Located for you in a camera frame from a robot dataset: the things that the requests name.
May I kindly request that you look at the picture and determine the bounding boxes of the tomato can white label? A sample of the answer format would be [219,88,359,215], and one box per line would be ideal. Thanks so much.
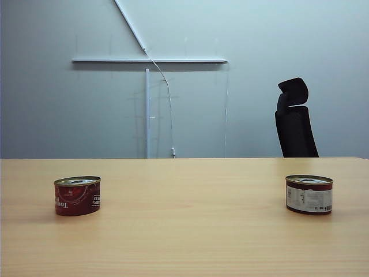
[285,174,334,216]

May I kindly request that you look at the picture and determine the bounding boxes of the red tomato can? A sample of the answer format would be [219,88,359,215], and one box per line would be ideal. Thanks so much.
[53,175,102,217]

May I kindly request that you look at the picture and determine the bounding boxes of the black office chair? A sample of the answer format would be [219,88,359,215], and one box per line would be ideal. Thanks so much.
[274,77,320,158]

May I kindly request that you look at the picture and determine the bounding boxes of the white vertical wall conduit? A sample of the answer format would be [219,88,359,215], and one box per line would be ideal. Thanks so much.
[145,68,152,159]

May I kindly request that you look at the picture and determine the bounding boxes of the thin white hanging cable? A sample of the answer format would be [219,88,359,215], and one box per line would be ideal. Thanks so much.
[145,48,176,158]

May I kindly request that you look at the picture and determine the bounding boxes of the white horizontal wall conduit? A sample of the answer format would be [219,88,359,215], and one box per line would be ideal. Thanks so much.
[71,58,229,64]

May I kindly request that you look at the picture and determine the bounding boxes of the white diagonal wall conduit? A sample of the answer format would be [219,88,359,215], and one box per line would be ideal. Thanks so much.
[113,0,148,53]

